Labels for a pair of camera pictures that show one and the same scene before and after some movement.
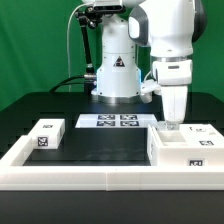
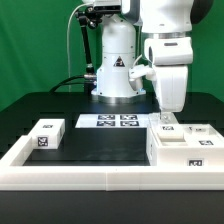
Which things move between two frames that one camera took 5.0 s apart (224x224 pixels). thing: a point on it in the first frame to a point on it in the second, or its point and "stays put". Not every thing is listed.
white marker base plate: [115, 120] stays put
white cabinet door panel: [201, 136] stays put
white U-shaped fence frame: [15, 175] stays put
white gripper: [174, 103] to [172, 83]
